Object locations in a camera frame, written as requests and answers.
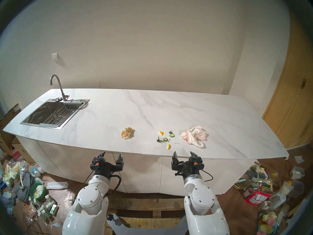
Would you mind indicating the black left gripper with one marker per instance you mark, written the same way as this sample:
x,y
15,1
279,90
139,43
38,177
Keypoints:
x,y
105,167

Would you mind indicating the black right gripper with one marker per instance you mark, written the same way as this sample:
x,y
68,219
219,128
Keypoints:
x,y
187,169

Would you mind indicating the pink white cloth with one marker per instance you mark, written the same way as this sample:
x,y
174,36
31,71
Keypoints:
x,y
195,136

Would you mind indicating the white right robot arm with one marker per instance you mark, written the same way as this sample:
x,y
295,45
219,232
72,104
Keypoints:
x,y
203,200

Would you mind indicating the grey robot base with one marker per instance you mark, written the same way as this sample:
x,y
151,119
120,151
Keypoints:
x,y
146,230

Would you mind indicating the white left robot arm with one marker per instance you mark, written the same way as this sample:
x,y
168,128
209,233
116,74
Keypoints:
x,y
89,200

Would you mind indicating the crumpled tan paper napkin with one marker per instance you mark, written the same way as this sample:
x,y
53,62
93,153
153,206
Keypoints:
x,y
127,133

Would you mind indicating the dark green herb sprig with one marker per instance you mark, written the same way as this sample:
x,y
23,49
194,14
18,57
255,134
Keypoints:
x,y
160,140

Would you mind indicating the white counter cabinet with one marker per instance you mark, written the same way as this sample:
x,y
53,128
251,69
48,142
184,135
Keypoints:
x,y
146,173

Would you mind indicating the wooden pallet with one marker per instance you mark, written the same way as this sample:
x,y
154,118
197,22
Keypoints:
x,y
146,202

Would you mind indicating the black base knob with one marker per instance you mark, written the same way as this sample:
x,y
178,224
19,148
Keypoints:
x,y
110,217

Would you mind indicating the white foam net sleeve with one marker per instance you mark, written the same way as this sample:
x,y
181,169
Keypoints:
x,y
57,185

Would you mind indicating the grey slotted sink strainer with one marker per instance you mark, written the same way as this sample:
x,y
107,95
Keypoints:
x,y
72,105

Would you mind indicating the round woven basket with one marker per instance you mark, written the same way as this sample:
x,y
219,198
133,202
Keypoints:
x,y
245,180

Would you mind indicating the small pink cup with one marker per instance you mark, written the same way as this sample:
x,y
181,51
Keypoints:
x,y
249,193

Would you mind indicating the dark snack bag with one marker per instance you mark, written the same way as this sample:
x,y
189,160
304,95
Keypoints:
x,y
256,172

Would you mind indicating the white plastic jug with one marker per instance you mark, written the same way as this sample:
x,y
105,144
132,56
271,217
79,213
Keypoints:
x,y
35,169

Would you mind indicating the steel gooseneck faucet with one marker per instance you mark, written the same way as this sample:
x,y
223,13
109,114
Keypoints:
x,y
64,96

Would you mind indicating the green white carton pile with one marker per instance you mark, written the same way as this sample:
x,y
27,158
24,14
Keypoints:
x,y
47,207

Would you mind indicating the green plastic bowl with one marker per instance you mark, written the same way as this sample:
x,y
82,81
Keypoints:
x,y
36,191

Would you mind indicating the red white packet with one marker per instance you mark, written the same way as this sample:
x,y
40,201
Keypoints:
x,y
256,197

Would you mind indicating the stainless steel sink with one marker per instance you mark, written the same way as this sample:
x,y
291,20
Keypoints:
x,y
39,115

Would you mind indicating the white paper scrap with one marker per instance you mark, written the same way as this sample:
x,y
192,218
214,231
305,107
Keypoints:
x,y
57,224

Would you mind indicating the grey fabric bag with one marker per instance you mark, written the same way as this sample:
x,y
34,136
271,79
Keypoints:
x,y
25,185

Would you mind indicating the cardboard box red label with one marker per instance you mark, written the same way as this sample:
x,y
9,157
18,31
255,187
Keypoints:
x,y
18,151

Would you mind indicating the white mug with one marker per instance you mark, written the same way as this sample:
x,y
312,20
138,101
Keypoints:
x,y
265,205

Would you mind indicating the yellow green plastic bag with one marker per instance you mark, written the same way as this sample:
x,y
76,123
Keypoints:
x,y
11,174

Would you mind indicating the white plastic pitcher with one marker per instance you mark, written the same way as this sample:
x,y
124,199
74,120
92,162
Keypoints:
x,y
277,200

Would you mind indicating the tray of pastel sponges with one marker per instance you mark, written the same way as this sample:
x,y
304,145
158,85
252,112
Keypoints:
x,y
267,223

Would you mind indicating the brown cardboard box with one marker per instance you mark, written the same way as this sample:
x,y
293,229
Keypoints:
x,y
9,115

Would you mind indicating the clear plastic container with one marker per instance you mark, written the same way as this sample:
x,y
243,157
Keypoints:
x,y
297,173
298,188

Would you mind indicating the white paper sheet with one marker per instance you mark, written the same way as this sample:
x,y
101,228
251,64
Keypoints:
x,y
298,159

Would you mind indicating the wooden door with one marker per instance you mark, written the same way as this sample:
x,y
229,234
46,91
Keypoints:
x,y
291,109

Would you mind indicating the white wall socket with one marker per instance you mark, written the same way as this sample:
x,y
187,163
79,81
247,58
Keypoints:
x,y
55,57

